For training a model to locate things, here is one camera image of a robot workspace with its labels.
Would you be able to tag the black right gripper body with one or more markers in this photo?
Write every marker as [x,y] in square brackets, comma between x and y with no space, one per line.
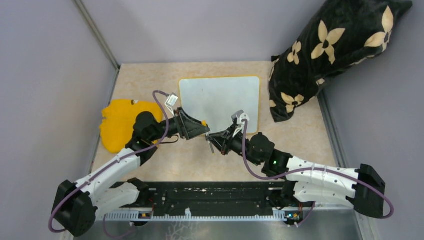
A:
[236,143]

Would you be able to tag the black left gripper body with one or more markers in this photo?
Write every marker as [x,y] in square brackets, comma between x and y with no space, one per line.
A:
[175,125]

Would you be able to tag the white marker pen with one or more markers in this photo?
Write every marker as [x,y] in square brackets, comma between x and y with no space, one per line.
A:
[211,147]

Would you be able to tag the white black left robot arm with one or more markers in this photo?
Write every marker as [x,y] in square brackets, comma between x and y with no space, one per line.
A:
[77,205]

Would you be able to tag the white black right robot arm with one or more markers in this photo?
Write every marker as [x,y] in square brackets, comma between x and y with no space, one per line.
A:
[361,188]

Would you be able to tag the white whiteboard yellow rim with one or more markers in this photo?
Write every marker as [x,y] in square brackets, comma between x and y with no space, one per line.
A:
[215,99]

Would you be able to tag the yellow folded cloth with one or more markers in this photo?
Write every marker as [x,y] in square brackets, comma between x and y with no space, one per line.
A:
[119,118]

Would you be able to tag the black floral pillow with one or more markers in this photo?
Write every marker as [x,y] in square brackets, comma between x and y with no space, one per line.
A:
[341,35]

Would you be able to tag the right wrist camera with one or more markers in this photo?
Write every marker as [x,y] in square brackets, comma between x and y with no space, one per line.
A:
[239,118]

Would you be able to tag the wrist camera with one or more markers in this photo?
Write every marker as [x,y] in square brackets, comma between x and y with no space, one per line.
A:
[239,118]
[171,102]

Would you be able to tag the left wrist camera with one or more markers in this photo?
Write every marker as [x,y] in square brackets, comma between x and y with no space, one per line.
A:
[171,102]

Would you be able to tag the aluminium frame post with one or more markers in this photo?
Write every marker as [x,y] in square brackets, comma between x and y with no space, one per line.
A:
[92,26]

